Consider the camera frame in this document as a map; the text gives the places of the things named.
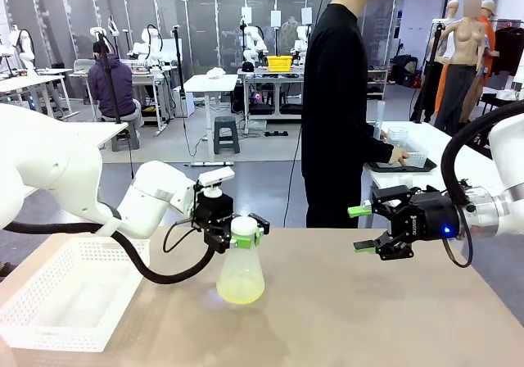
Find white computer case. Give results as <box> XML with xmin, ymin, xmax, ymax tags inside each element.
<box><xmin>172</xmin><ymin>86</ymin><xmax>196</xmax><ymax>118</ymax></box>

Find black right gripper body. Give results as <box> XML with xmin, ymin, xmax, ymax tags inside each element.
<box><xmin>403</xmin><ymin>188</ymin><xmax>462</xmax><ymax>247</ymax></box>

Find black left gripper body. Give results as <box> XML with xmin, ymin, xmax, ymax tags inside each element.
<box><xmin>191</xmin><ymin>190</ymin><xmax>235</xmax><ymax>243</ymax></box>

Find white side table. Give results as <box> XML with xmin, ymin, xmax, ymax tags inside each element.
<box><xmin>77</xmin><ymin>120</ymin><xmax>130</xmax><ymax>167</ymax></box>
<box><xmin>362</xmin><ymin>120</ymin><xmax>524</xmax><ymax>229</ymax></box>

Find person's right hand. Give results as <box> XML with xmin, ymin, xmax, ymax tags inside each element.
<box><xmin>387</xmin><ymin>147</ymin><xmax>411</xmax><ymax>168</ymax></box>

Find yellow plastic basket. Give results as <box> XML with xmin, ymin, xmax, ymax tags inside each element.
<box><xmin>266</xmin><ymin>54</ymin><xmax>295</xmax><ymax>73</ymax></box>

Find clear plastic graduated cylinder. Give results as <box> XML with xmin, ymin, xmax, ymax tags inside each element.
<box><xmin>374</xmin><ymin>99</ymin><xmax>386</xmax><ymax>139</ymax></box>

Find mannequin with hat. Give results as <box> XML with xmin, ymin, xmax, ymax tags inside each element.
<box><xmin>479</xmin><ymin>0</ymin><xmax>501</xmax><ymax>77</ymax></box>

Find black garments on rack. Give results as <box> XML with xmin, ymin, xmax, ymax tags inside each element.
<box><xmin>490</xmin><ymin>18</ymin><xmax>524</xmax><ymax>77</ymax></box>

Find grey plastic stool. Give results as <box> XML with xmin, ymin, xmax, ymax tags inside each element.
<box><xmin>212</xmin><ymin>116</ymin><xmax>242</xmax><ymax>156</ymax></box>

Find white background table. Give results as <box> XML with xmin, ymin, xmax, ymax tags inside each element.
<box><xmin>183</xmin><ymin>74</ymin><xmax>239</xmax><ymax>167</ymax></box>

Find person in black clothes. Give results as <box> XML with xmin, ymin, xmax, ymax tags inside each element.
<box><xmin>300</xmin><ymin>0</ymin><xmax>410</xmax><ymax>229</ymax></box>

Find black tray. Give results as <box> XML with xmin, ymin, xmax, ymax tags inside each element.
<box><xmin>364</xmin><ymin>156</ymin><xmax>438</xmax><ymax>174</ymax></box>

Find black right arm hose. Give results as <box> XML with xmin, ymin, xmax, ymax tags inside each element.
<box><xmin>440</xmin><ymin>99</ymin><xmax>524</xmax><ymax>206</ymax></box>

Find white background desk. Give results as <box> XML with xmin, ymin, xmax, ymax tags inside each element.
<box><xmin>0</xmin><ymin>74</ymin><xmax>70</xmax><ymax>120</ymax></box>
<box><xmin>67</xmin><ymin>59</ymin><xmax>175</xmax><ymax>134</ymax></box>

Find shoe rack with shoes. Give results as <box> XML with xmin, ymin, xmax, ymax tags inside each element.
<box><xmin>365</xmin><ymin>68</ymin><xmax>388</xmax><ymax>100</ymax></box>

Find black camera stand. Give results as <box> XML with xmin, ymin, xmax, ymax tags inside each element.
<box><xmin>93</xmin><ymin>25</ymin><xmax>138</xmax><ymax>179</ymax></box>
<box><xmin>171</xmin><ymin>25</ymin><xmax>188</xmax><ymax>118</ymax></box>

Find translucent plastic conical flask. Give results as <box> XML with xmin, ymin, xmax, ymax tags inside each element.
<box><xmin>215</xmin><ymin>215</ymin><xmax>266</xmax><ymax>305</ymax></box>

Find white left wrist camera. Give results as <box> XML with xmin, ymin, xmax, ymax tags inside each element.
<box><xmin>197</xmin><ymin>166</ymin><xmax>237</xmax><ymax>198</ymax></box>

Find flesh-coloured mannequin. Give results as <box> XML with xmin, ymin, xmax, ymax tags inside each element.
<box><xmin>433</xmin><ymin>0</ymin><xmax>489</xmax><ymax>135</ymax></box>

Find grey-framed background table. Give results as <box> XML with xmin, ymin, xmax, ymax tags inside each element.
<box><xmin>237</xmin><ymin>67</ymin><xmax>306</xmax><ymax>135</ymax></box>

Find black bag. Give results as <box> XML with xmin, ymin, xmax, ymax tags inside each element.
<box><xmin>391</xmin><ymin>54</ymin><xmax>421</xmax><ymax>88</ymax></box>

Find thin black cable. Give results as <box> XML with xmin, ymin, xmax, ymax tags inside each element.
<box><xmin>162</xmin><ymin>218</ymin><xmax>206</xmax><ymax>254</ymax></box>
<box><xmin>444</xmin><ymin>202</ymin><xmax>475</xmax><ymax>269</ymax></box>

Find clear plastic beaker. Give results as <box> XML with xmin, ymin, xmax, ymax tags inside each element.
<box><xmin>386</xmin><ymin>126</ymin><xmax>411</xmax><ymax>149</ymax></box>

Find person in purple jacket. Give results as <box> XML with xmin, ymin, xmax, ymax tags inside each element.
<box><xmin>87</xmin><ymin>41</ymin><xmax>144</xmax><ymax>133</ymax></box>

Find person's right forearm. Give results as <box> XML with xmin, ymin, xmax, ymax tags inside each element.
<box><xmin>359</xmin><ymin>131</ymin><xmax>395</xmax><ymax>164</ymax></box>

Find white mannequin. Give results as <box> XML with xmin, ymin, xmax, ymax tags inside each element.
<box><xmin>444</xmin><ymin>0</ymin><xmax>462</xmax><ymax>63</ymax></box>

